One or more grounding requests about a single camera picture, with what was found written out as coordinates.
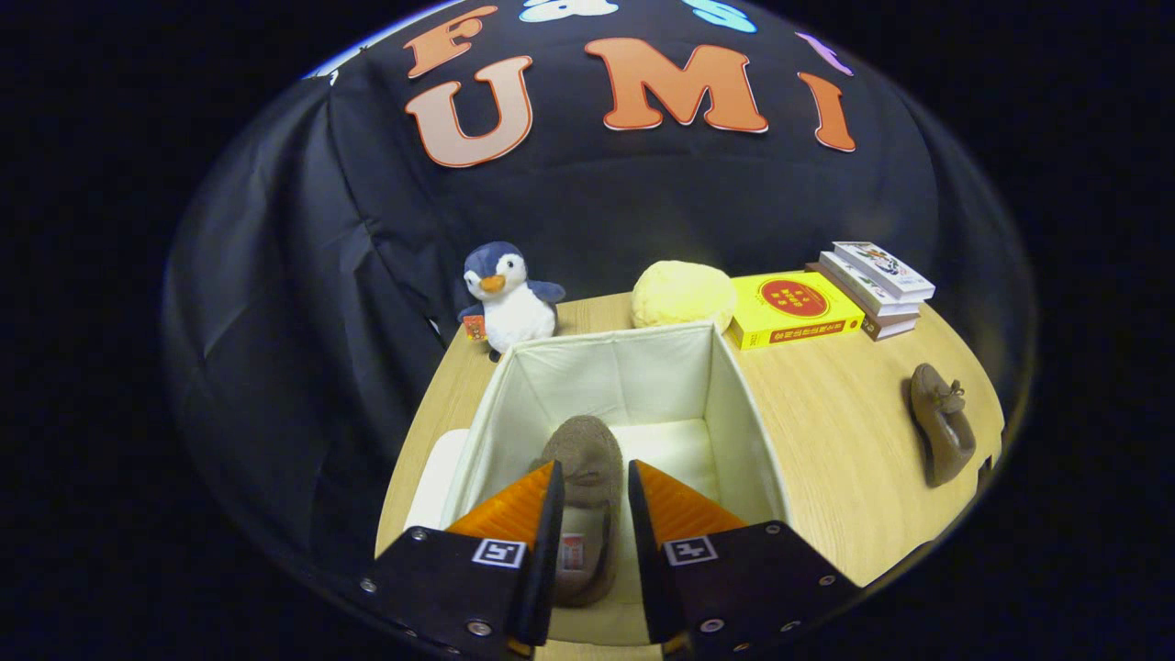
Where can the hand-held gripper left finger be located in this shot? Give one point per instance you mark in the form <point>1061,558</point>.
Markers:
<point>542,569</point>

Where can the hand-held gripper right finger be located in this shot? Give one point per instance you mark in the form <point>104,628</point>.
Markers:
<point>647,569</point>

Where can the brown shoe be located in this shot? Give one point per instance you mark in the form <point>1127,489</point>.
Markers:
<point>587,459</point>
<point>941,422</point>

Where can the beige fabric storage box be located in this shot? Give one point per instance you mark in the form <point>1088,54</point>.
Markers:
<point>624,376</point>

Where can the penguin plush toy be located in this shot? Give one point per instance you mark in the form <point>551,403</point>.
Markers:
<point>514,308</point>

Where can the yellow round plush bun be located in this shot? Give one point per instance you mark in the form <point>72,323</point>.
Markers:
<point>684,294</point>

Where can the yellow book with red circle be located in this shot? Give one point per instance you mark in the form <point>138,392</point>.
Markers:
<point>794,308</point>

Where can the brown book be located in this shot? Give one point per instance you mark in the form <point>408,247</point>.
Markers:
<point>890,327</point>

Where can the black backdrop cloth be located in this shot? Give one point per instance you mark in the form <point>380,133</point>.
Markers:
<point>643,202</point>

